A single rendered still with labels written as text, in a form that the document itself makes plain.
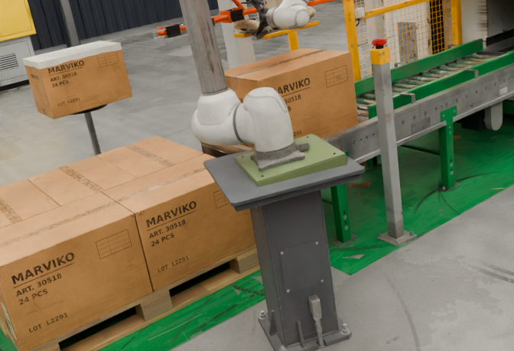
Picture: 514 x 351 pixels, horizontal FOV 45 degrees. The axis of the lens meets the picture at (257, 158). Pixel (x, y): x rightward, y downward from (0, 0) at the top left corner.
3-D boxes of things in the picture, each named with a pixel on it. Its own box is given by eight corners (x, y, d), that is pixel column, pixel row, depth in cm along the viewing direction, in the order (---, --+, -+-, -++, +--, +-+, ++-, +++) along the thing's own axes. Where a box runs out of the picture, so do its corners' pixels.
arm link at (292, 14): (285, 34, 270) (296, 5, 270) (308, 34, 257) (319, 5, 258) (268, 23, 263) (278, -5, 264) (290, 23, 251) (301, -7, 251)
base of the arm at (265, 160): (316, 155, 228) (313, 141, 226) (259, 171, 225) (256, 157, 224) (303, 143, 245) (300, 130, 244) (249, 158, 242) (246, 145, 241)
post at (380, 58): (395, 232, 327) (379, 46, 294) (405, 235, 322) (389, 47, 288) (387, 237, 324) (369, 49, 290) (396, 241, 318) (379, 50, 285)
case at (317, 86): (310, 115, 363) (302, 47, 350) (359, 125, 332) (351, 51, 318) (226, 145, 333) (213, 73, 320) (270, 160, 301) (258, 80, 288)
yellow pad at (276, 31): (307, 24, 321) (305, 14, 319) (320, 24, 313) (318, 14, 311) (255, 38, 304) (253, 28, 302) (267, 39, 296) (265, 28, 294)
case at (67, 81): (112, 90, 487) (100, 40, 474) (132, 96, 455) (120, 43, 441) (37, 112, 457) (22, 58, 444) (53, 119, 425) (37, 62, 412)
